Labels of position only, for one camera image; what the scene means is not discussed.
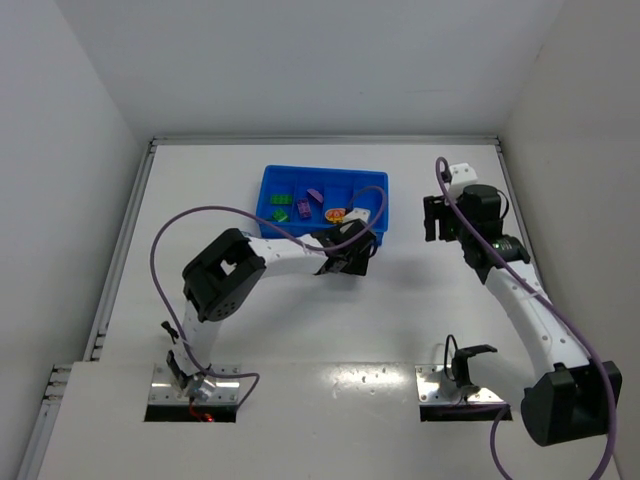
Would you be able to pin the blue divided plastic bin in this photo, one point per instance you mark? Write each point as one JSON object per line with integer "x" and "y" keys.
{"x": 340, "y": 187}

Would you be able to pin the purple arched lego piece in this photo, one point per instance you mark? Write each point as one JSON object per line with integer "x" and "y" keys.
{"x": 315, "y": 195}

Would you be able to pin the purple rectangular lego brick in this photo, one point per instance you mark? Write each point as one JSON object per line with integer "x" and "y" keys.
{"x": 304, "y": 209}

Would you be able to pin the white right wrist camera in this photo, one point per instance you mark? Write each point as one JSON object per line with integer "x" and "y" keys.
{"x": 458, "y": 177}

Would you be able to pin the green rectangular lego brick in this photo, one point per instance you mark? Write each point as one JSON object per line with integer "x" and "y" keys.
{"x": 281, "y": 199}

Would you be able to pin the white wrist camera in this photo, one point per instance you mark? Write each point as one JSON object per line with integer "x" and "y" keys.
{"x": 357, "y": 214}
{"x": 458, "y": 177}

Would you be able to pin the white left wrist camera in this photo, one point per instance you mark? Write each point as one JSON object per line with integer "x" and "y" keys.
{"x": 357, "y": 214}

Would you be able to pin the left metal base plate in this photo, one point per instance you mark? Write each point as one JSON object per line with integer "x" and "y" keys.
{"x": 165, "y": 390}

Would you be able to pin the aluminium table edge rail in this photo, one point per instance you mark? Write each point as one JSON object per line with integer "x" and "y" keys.
{"x": 59, "y": 374}

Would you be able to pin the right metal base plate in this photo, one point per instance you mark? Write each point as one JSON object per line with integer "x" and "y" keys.
{"x": 435, "y": 389}

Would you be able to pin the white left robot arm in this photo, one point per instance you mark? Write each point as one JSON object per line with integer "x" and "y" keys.
{"x": 220, "y": 278}

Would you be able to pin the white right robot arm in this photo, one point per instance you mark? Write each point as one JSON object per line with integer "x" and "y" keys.
{"x": 566, "y": 395}

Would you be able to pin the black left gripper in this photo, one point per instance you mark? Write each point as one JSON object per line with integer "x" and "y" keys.
{"x": 357, "y": 242}

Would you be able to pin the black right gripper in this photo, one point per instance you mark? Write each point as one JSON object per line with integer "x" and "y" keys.
{"x": 435, "y": 218}

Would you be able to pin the green lego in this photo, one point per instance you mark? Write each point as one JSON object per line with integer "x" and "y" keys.
{"x": 280, "y": 216}

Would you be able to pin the metal base plate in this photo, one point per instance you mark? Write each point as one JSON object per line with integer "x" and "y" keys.
{"x": 435, "y": 389}
{"x": 165, "y": 390}

